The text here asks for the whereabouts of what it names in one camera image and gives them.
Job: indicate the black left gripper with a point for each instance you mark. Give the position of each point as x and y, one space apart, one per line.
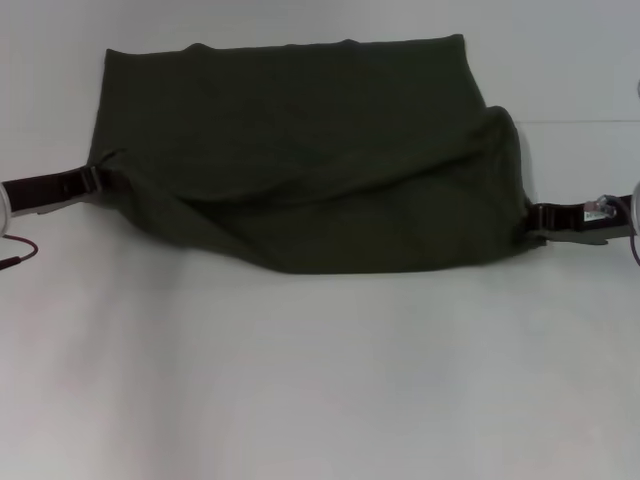
45 187

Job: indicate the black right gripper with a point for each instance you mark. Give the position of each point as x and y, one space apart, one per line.
590 225

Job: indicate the dark green FREE t-shirt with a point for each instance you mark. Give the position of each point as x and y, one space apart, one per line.
300 175

